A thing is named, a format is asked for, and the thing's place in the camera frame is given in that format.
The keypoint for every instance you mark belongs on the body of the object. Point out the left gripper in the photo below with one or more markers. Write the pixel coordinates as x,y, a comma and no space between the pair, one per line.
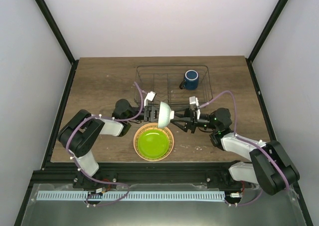
150,113

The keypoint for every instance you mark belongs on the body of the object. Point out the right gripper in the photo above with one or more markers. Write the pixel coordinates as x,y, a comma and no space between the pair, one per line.
191,122

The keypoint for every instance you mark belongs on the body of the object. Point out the pale green dotted bowl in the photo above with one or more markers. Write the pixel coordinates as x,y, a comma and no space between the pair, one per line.
166,114

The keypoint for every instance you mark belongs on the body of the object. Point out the grey wire dish rack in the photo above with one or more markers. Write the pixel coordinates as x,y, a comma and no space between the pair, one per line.
164,80

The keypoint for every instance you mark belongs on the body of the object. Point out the dark blue mug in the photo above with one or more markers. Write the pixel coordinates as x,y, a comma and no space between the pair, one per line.
190,80

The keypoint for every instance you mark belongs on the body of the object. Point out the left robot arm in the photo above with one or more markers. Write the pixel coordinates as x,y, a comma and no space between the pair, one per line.
80,133

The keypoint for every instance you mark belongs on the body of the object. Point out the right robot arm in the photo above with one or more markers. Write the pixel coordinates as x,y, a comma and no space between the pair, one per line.
268,165

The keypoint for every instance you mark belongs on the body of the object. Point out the orange patterned plate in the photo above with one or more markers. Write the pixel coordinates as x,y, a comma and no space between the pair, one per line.
150,126

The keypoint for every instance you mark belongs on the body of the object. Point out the lime green plate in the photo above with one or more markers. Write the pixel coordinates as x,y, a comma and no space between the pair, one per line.
152,144

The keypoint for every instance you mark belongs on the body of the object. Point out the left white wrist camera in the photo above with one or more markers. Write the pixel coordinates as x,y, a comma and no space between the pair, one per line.
149,97

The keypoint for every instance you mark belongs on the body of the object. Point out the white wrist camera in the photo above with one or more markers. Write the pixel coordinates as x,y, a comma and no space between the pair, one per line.
149,97
194,105

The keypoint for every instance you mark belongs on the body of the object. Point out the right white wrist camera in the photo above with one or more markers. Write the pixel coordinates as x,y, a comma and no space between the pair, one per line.
194,105

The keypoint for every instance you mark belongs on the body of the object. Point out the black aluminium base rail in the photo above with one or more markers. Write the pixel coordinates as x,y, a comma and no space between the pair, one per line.
223,176

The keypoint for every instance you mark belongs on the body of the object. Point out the light blue slotted cable duct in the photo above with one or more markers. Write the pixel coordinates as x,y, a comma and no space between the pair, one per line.
152,196

